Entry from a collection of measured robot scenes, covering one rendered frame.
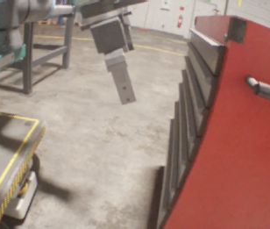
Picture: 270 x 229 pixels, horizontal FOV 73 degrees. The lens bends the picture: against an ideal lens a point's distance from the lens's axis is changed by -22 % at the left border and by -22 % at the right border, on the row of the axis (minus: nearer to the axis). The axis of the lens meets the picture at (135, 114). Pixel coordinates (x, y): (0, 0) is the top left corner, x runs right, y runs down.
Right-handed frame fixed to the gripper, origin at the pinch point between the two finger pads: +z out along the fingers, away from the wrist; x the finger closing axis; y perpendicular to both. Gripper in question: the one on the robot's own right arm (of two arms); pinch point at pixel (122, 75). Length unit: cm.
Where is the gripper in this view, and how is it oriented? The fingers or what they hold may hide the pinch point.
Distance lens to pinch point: 45.0
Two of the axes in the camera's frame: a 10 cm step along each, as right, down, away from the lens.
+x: 1.5, 5.7, -8.1
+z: 2.4, 7.7, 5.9
